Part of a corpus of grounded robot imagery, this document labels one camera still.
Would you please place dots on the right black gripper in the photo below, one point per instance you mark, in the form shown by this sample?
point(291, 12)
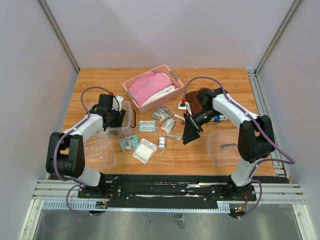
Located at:
point(190, 132)

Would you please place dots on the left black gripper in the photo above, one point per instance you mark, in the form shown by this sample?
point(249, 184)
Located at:
point(117, 123)

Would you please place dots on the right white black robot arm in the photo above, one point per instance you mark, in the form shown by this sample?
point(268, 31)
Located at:
point(255, 135)

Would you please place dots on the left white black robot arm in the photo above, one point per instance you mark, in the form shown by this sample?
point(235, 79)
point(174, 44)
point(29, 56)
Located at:
point(66, 150)

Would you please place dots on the clear plastic medicine box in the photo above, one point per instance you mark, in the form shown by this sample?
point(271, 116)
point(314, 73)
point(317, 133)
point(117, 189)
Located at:
point(119, 132)

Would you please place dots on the thin white sachet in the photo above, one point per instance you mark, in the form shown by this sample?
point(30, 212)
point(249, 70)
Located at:
point(173, 136)

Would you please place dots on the white cotton swab wrapper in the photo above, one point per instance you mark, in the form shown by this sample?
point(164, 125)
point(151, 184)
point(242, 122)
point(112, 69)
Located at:
point(180, 117)

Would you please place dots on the white swab packets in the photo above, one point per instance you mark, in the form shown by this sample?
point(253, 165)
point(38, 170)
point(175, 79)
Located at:
point(168, 125)

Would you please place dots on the small bandage roll packet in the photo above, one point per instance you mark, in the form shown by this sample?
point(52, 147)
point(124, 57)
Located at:
point(162, 143)

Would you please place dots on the white blue pill bottle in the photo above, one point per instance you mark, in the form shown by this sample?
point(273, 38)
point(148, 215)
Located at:
point(219, 118)

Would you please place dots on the teal plaster packet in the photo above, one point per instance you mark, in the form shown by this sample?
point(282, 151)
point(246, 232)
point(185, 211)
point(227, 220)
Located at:
point(129, 143)

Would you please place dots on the green white bandage packet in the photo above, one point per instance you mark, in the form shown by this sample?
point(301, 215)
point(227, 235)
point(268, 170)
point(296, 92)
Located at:
point(162, 113)

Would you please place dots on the pink plastic basket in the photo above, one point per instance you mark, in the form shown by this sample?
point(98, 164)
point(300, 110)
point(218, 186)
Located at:
point(179, 86)

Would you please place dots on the brown towel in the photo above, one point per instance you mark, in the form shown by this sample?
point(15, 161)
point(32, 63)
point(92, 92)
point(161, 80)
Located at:
point(194, 103)

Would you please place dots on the clear box lid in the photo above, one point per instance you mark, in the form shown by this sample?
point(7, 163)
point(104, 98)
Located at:
point(222, 147)

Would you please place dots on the pink folded cloth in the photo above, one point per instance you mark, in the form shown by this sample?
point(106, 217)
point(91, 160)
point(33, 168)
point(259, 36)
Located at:
point(147, 85)

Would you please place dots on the white gauze pad packet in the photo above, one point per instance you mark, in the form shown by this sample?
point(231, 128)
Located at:
point(144, 151)

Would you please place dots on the clear divided tray insert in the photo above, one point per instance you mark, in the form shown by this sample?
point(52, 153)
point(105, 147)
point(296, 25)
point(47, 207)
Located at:
point(100, 154)

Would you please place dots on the white folded cloth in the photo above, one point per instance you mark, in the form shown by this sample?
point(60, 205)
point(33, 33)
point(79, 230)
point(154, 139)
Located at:
point(159, 94)

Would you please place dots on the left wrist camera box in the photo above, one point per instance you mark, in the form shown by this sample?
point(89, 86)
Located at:
point(117, 103)

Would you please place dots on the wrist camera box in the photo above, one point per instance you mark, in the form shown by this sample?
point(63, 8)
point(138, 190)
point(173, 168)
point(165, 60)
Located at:
point(117, 103)
point(183, 106)

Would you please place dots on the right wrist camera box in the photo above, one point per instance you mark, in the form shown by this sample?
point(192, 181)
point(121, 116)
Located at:
point(183, 106)

